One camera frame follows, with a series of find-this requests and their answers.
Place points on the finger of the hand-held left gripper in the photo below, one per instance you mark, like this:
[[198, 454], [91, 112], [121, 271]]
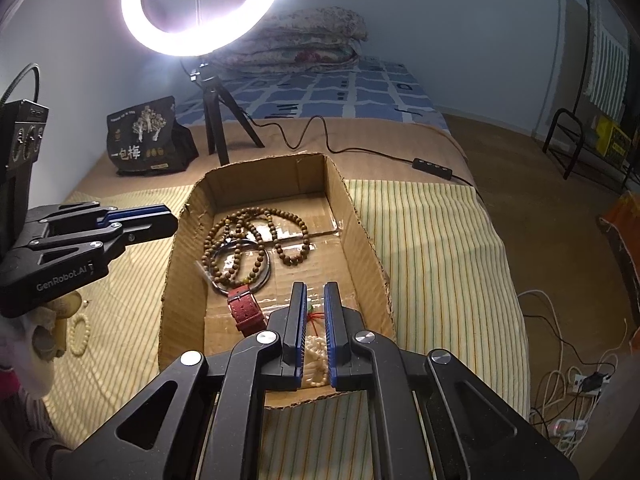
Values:
[[135, 215], [150, 230]]

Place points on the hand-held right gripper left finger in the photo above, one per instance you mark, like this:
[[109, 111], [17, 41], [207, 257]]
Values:
[[302, 332]]

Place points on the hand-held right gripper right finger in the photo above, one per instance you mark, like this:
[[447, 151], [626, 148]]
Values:
[[330, 332]]

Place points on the cardboard box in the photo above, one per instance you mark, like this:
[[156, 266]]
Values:
[[215, 340]]

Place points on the person's left forearm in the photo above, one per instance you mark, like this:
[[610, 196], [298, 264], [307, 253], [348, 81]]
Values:
[[35, 425]]

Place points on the person's left hand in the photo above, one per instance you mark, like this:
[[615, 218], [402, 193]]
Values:
[[30, 340]]

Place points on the black printed snack bag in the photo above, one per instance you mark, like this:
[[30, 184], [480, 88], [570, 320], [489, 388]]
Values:
[[145, 145]]

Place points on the yellow striped bed sheet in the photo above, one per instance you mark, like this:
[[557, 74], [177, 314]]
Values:
[[425, 260]]

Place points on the black tripod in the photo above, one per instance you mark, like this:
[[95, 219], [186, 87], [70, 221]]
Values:
[[210, 105]]

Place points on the brown blanket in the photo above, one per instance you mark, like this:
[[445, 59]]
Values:
[[380, 140]]

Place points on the blue checked bed sheet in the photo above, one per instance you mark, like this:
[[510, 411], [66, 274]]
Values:
[[350, 95]]

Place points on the folded floral quilt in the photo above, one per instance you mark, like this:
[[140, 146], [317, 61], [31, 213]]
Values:
[[310, 35]]

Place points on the black power adapter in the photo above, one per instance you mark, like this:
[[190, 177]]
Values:
[[591, 381]]

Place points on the orange cloth cover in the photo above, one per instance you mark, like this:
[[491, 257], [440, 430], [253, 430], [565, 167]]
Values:
[[620, 210]]

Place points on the black metal shoe rack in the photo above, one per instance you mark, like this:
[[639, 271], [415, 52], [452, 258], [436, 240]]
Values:
[[565, 111]]

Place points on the yellow box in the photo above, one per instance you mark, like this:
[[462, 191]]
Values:
[[612, 140]]

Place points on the white striped towel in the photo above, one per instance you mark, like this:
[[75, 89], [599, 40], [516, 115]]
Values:
[[607, 70]]

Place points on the black clothes rack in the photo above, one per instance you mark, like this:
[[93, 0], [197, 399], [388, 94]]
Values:
[[595, 15]]

